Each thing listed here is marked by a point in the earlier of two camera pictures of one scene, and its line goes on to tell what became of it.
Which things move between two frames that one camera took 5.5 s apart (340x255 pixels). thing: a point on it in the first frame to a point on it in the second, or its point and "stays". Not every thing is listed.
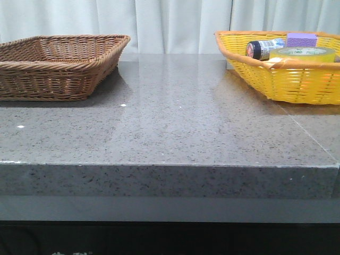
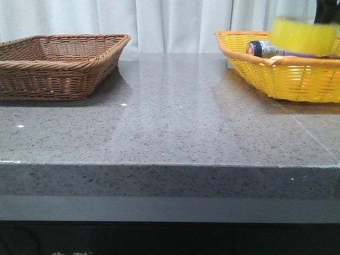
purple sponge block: [301, 40] to [288, 52]
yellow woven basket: [282, 79] stays
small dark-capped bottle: [261, 50] stays
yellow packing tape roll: [308, 53] to [295, 37]
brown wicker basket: [57, 68] stays
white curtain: [165, 26] stays
